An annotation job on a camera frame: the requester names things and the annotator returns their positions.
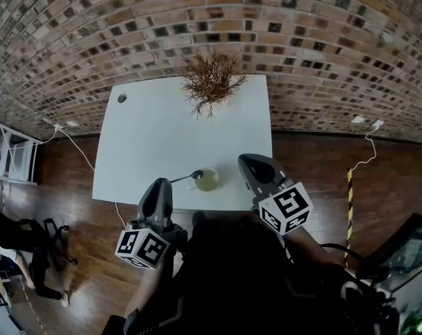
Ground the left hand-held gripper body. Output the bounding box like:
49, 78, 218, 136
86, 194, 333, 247
114, 177, 174, 270

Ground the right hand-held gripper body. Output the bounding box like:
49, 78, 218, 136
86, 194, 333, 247
238, 153, 314, 237

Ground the metal spoon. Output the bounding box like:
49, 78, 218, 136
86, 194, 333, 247
169, 170, 204, 184

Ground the person's right forearm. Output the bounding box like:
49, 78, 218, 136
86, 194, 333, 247
283, 227, 340, 268

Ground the person's left forearm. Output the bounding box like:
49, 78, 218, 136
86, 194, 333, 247
125, 262, 175, 322

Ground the person's left shoe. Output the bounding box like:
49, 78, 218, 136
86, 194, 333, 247
192, 210, 207, 230

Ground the white table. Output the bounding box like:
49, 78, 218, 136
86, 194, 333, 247
91, 74, 273, 212

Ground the yellow black striped floor tape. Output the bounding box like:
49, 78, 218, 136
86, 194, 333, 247
342, 167, 356, 269

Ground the person's black clothing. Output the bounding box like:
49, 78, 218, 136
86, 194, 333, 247
102, 210, 403, 335

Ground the dried brown potted plant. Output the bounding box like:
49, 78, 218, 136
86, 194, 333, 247
177, 51, 249, 121

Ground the black office chair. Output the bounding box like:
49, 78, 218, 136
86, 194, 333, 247
0, 216, 80, 302

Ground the dark glass desk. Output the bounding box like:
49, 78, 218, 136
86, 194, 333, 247
366, 211, 422, 292

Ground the white metal shelf rack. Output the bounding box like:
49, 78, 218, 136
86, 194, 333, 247
0, 116, 44, 187

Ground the green leafy plant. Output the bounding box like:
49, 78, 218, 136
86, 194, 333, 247
400, 305, 422, 335

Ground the long white power cable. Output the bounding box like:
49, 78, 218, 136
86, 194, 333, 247
55, 127, 128, 230

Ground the short white wall cable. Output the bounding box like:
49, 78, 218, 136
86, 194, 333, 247
348, 127, 379, 174

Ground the thin white rack cable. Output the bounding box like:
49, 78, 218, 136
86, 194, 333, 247
1, 128, 60, 150

